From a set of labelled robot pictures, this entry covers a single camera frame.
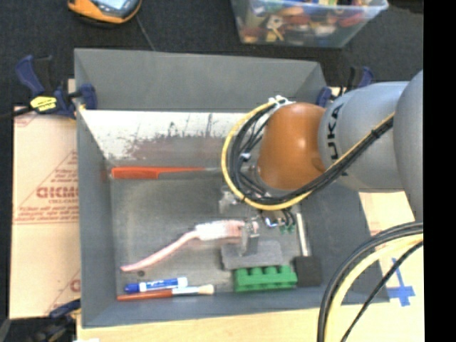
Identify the orange comb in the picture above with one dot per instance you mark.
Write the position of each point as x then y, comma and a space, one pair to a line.
142, 172

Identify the grey foam block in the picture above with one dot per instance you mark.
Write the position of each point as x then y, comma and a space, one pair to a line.
263, 256

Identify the grey metal bin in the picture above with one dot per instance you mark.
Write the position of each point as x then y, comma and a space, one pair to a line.
160, 205

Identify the blue and white marker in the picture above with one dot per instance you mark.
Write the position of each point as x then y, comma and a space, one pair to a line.
156, 284

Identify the thin white stick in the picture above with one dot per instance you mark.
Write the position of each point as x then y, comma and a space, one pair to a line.
303, 233

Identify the black foam cube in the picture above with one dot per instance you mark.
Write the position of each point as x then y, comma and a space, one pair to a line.
308, 272

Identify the green toy brick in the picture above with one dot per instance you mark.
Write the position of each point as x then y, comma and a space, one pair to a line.
263, 280

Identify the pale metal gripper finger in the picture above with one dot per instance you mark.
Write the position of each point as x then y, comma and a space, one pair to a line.
253, 242
245, 242

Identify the pink brush with white bristles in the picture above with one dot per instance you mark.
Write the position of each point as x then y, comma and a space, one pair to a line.
210, 231

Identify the brown cardboard board red print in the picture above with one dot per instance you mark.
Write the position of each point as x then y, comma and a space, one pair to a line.
42, 226

